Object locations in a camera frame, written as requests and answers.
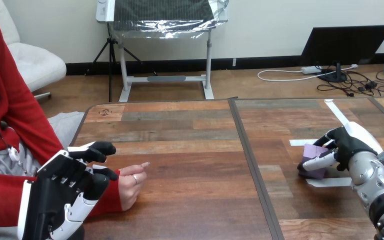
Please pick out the black tripod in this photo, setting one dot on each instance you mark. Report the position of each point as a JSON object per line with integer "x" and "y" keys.
{"x": 111, "y": 66}

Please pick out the person's body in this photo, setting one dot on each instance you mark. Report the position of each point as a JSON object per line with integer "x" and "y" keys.
{"x": 10, "y": 99}

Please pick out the person's hand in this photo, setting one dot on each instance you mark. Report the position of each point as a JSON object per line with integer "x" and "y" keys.
{"x": 129, "y": 188}

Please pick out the foil sheet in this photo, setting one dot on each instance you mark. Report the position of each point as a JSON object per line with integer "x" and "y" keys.
{"x": 165, "y": 16}

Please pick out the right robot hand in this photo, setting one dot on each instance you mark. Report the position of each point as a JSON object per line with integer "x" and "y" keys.
{"x": 349, "y": 144}

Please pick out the white power strip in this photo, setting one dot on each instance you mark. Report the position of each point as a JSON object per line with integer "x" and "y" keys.
{"x": 310, "y": 70}

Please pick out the white cushioned chair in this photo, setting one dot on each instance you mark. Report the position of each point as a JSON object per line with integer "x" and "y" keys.
{"x": 36, "y": 63}

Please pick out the white desk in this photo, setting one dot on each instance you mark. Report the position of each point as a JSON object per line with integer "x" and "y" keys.
{"x": 165, "y": 78}

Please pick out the dark screen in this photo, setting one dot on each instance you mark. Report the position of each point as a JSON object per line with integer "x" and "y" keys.
{"x": 344, "y": 44}

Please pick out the purple block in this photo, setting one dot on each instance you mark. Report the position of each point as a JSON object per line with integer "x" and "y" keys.
{"x": 313, "y": 151}

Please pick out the person's forearm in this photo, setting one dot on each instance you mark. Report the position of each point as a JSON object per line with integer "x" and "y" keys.
{"x": 0, "y": 198}

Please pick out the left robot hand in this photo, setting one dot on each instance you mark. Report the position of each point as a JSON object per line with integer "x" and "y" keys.
{"x": 53, "y": 192}

